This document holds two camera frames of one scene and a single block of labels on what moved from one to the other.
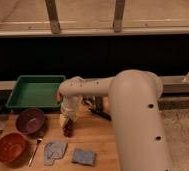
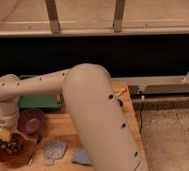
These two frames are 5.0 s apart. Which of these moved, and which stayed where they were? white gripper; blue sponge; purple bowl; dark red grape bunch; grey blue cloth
Moved: dark red grape bunch; white gripper
Stayed: purple bowl; blue sponge; grey blue cloth
